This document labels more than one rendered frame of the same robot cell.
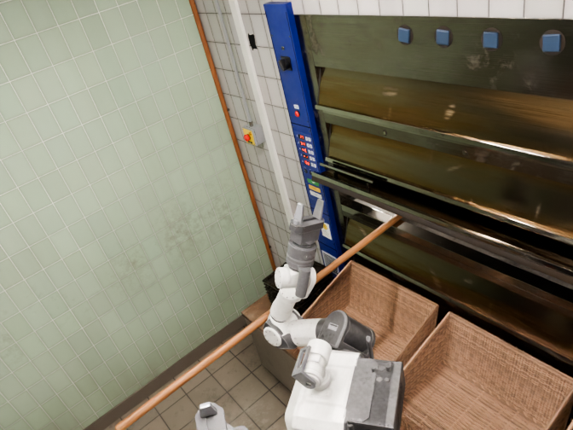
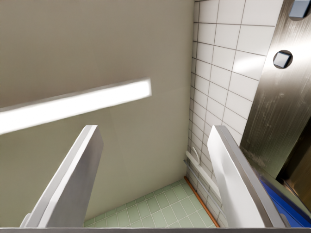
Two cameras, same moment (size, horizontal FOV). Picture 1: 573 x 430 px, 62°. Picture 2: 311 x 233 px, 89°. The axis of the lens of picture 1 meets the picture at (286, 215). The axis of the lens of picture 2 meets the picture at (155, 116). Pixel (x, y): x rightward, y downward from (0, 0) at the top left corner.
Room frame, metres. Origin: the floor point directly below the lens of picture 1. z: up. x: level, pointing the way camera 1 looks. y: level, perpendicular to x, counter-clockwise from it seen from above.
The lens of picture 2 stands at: (1.11, -0.09, 1.67)
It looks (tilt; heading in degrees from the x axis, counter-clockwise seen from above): 52 degrees up; 4
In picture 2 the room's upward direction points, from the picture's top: 38 degrees counter-clockwise
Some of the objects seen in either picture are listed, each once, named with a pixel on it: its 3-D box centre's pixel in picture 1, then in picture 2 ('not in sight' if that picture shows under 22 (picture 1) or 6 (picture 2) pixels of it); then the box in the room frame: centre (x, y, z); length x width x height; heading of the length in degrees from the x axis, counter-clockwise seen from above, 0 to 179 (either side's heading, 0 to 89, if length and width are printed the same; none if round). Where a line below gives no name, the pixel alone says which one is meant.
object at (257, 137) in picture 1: (253, 134); not in sight; (2.51, 0.06, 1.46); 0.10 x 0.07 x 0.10; 31
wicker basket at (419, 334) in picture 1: (362, 328); not in sight; (1.61, -0.22, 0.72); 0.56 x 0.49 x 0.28; 32
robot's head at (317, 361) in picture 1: (315, 364); not in sight; (0.84, 0.03, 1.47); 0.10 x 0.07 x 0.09; 154
